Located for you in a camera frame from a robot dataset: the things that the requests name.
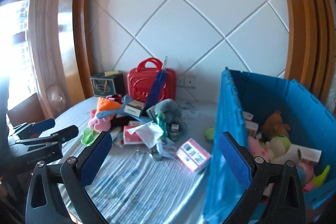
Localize green baby bib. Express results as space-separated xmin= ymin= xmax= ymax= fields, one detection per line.
xmin=81 ymin=128 xmax=100 ymax=146

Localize pink pig plush orange hat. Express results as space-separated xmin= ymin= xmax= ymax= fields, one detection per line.
xmin=88 ymin=97 xmax=121 ymax=133

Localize green white plush in crate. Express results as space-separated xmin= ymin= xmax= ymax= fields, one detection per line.
xmin=269 ymin=136 xmax=291 ymax=158

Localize brown teddy bear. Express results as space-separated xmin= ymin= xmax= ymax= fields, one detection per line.
xmin=261 ymin=110 xmax=290 ymax=140

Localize black gift bag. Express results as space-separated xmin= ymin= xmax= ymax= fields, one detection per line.
xmin=90 ymin=72 xmax=126 ymax=97

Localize small green plush ball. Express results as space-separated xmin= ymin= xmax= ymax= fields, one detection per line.
xmin=205 ymin=127 xmax=215 ymax=141

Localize pink barcode box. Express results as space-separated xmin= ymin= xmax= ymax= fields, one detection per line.
xmin=176 ymin=138 xmax=211 ymax=173

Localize pink soft tissue pack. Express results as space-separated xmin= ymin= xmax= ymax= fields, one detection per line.
xmin=123 ymin=122 xmax=163 ymax=148

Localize white green medicine box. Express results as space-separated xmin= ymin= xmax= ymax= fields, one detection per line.
xmin=124 ymin=100 xmax=145 ymax=117

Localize blue folding plastic crate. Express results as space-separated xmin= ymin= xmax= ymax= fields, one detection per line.
xmin=203 ymin=66 xmax=336 ymax=224

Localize teal diaper pack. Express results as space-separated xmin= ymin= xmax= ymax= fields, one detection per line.
xmin=156 ymin=113 xmax=168 ymax=139

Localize red plastic bear suitcase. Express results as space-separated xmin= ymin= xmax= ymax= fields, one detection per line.
xmin=127 ymin=57 xmax=177 ymax=102

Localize grey plush toy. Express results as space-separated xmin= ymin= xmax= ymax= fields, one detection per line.
xmin=154 ymin=99 xmax=186 ymax=142

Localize blue bottle brush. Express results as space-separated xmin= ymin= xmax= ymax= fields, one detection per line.
xmin=145 ymin=56 xmax=168 ymax=110

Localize beige curtain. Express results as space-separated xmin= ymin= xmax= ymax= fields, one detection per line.
xmin=27 ymin=0 xmax=68 ymax=118

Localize wall socket plate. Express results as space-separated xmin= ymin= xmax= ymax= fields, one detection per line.
xmin=177 ymin=76 xmax=197 ymax=89

